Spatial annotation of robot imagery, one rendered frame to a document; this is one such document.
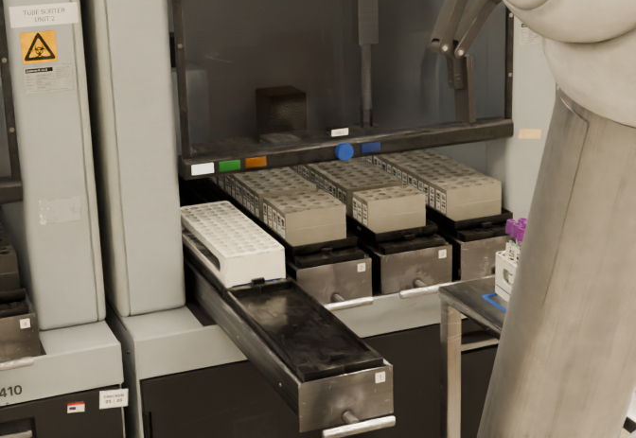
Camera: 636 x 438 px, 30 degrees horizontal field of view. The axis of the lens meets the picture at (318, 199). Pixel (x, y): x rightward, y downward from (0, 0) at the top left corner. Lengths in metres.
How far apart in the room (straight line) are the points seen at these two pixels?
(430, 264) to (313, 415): 0.55
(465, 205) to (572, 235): 1.39
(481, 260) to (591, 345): 1.31
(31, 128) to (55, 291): 0.27
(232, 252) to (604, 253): 1.18
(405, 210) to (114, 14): 0.61
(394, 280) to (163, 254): 0.39
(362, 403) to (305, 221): 0.50
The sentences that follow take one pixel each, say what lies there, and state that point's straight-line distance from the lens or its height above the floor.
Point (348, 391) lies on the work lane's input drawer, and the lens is 1.58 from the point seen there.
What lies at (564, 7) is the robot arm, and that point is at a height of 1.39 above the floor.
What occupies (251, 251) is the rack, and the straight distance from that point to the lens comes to 1.88.
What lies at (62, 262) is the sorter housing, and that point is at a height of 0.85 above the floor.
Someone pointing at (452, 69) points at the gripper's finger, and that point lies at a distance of 1.22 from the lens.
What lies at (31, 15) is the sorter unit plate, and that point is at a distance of 1.83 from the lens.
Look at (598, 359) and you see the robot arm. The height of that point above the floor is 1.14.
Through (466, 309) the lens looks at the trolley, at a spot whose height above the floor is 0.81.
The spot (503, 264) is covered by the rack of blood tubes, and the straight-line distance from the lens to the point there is 1.77.
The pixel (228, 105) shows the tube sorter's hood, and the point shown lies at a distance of 1.92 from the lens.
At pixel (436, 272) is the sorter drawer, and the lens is 2.06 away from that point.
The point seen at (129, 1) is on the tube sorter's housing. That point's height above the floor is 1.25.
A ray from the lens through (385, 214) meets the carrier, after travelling 2.07.
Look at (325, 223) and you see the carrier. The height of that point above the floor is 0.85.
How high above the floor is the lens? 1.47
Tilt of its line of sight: 17 degrees down
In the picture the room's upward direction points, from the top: 2 degrees counter-clockwise
